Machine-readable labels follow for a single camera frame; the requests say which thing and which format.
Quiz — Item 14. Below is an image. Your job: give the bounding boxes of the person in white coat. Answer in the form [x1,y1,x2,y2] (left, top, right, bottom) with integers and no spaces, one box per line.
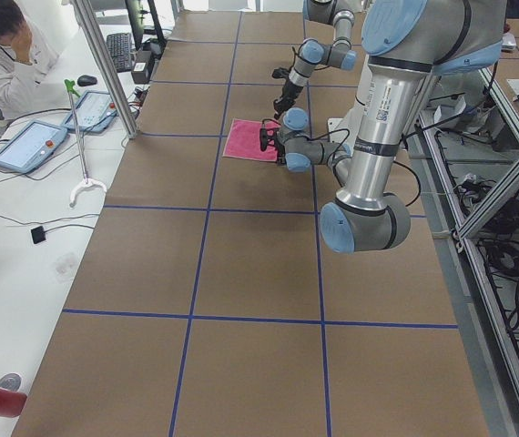
[0,1,58,119]

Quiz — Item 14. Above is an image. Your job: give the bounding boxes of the far teach pendant tablet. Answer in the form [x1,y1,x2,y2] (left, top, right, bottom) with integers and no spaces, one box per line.
[76,91,117,134]

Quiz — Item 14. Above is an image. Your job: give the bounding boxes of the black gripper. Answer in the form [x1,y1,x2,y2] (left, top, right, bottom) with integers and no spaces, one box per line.
[259,127,286,166]
[272,67,303,119]

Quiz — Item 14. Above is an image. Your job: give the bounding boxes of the small black square pad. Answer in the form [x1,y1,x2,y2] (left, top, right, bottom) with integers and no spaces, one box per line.
[30,225,46,245]

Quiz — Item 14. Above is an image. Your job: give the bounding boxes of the black monitor stand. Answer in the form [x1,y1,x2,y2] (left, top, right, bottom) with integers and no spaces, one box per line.
[125,0,167,49]

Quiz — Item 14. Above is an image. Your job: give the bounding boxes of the black keyboard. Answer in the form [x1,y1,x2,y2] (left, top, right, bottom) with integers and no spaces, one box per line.
[106,33,133,72]

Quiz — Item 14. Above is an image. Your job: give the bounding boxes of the reacher grabber stick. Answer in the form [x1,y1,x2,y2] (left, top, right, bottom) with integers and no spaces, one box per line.
[64,79,107,208]

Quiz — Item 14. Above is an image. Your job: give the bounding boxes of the near teach pendant tablet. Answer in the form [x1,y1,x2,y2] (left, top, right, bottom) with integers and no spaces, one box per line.
[0,120,68,174]

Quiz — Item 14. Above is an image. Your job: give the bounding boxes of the black power box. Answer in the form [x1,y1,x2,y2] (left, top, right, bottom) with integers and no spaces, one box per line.
[131,50,155,85]

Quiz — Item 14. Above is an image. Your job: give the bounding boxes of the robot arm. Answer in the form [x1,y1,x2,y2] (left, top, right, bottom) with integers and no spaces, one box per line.
[259,1,506,253]
[271,0,357,119]

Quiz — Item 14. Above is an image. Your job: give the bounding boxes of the pink grey towel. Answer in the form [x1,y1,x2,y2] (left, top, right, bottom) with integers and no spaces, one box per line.
[223,118,278,162]

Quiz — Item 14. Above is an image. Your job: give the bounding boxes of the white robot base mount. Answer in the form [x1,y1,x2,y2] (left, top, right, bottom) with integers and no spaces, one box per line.
[327,105,363,153]

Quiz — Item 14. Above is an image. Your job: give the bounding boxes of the black computer mouse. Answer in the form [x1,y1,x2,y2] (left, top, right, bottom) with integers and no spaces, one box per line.
[76,75,97,87]

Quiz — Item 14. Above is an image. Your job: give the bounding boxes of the bundle of black cables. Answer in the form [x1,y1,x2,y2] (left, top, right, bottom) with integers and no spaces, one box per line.
[454,177,519,329]

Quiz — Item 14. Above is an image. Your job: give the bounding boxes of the aluminium frame rack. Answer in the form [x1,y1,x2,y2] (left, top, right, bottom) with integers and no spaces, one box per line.
[412,58,519,436]

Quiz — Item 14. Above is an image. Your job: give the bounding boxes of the aluminium frame post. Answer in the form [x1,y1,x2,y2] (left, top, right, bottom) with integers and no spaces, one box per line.
[70,0,137,139]

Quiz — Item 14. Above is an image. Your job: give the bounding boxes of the grey round disc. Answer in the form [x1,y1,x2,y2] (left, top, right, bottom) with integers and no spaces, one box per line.
[0,372,22,391]

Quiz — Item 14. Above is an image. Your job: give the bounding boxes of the teach pendant tablet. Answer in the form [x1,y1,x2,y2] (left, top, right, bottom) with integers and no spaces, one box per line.
[0,120,68,174]
[76,91,117,134]

